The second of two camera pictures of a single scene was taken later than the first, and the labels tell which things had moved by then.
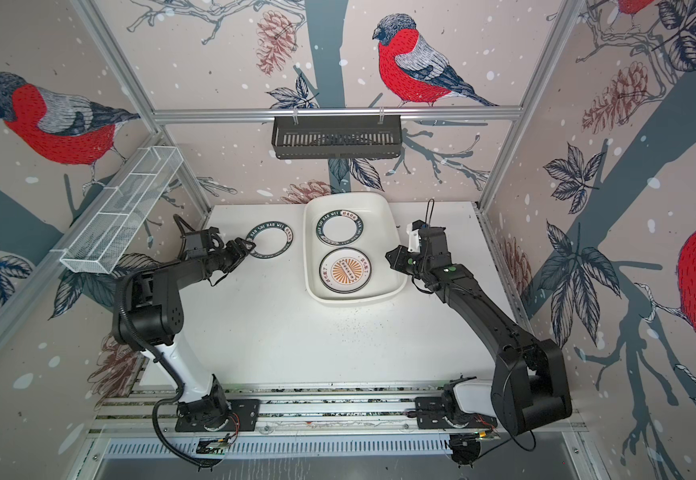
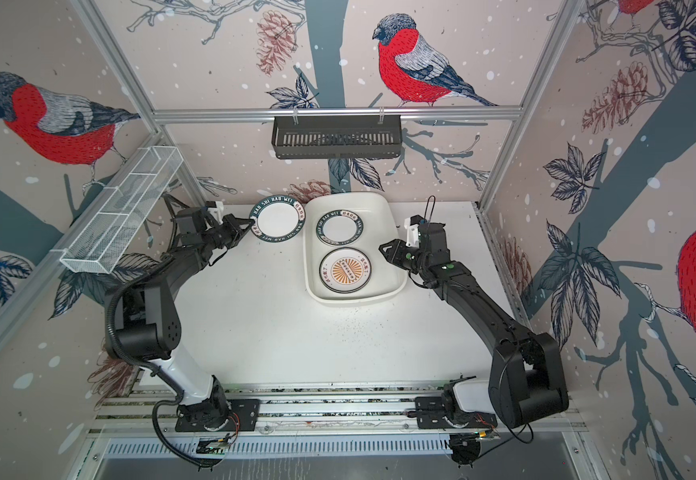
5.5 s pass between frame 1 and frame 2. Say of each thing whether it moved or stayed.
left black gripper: moved
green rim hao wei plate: stayed
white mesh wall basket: stayed
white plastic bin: stayed
